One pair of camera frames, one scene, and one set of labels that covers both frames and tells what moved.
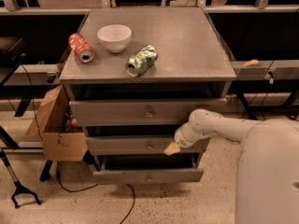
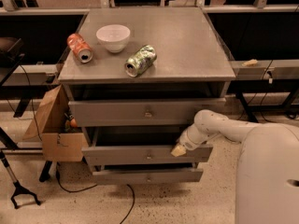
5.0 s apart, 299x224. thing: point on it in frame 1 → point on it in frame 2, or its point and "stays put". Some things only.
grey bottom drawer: (136, 168) stays put
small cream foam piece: (252, 63) stays put
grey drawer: (132, 145) → (143, 155)
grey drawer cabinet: (132, 76) stays put
